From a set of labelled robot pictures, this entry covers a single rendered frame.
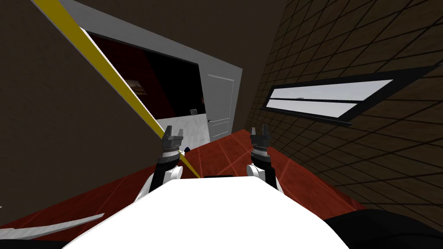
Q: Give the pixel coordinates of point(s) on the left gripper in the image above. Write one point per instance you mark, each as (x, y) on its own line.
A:
(172, 141)

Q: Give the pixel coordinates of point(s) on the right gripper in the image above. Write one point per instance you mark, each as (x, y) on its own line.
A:
(260, 140)

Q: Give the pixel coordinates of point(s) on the white panel door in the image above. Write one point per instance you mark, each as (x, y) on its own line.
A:
(220, 103)

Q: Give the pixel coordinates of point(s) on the black-framed window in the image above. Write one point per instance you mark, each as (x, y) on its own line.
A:
(325, 98)

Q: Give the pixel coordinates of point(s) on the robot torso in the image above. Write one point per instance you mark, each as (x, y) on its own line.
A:
(214, 214)

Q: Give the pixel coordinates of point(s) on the brown door leaf, yellow edge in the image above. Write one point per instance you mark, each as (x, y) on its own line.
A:
(59, 114)

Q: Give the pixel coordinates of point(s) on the picture on wall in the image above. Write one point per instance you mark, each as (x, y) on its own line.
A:
(136, 87)

